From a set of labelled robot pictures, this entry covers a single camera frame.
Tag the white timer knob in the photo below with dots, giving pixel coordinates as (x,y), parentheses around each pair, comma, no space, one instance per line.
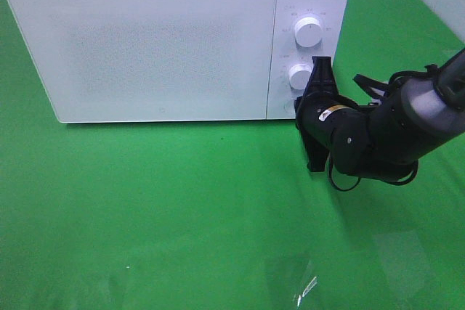
(299,75)

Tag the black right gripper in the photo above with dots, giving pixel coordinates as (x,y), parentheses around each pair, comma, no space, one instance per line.
(327,122)

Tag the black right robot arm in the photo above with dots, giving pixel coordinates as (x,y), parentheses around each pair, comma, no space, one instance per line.
(411,115)

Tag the round door release button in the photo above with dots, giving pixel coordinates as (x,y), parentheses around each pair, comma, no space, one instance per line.
(289,107)

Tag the upper white power knob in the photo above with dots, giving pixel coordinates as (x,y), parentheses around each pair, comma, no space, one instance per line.
(308,32)

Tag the white microwave door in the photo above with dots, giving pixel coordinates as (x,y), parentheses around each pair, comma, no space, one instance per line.
(150,60)

